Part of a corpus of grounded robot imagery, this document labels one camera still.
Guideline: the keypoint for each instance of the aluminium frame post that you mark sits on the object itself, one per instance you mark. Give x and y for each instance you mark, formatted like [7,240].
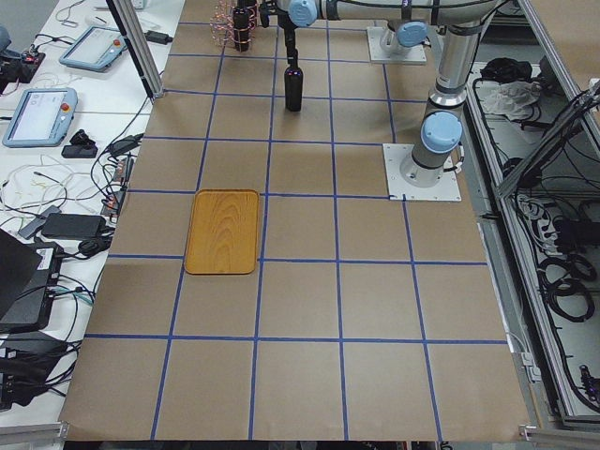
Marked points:
[131,30]

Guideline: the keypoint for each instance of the black laptop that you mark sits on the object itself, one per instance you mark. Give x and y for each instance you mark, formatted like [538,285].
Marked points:
[29,273]

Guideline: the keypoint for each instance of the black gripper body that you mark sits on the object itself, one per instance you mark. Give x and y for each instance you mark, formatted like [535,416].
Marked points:
[289,37]

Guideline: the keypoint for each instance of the dark wine bottle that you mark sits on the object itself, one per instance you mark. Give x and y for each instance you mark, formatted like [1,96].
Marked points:
[293,83]
[241,22]

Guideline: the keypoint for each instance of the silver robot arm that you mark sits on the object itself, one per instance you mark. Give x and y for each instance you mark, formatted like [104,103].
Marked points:
[393,14]
[464,21]

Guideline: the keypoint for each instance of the white crumpled cloth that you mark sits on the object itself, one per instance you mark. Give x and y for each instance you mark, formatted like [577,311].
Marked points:
[514,100]

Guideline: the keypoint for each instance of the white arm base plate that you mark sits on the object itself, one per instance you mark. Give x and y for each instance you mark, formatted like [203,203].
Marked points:
[404,46]
[406,181]

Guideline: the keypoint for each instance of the blue teach pendant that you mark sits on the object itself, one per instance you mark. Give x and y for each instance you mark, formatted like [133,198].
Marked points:
[95,50]
[42,118]

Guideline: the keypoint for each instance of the wooden tray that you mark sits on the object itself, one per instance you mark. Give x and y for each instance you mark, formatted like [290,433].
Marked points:
[223,232]

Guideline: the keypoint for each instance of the copper wire bottle basket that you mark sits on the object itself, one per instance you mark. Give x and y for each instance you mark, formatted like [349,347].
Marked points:
[221,24]

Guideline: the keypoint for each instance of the black power adapter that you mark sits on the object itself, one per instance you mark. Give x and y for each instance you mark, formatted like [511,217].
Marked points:
[72,226]

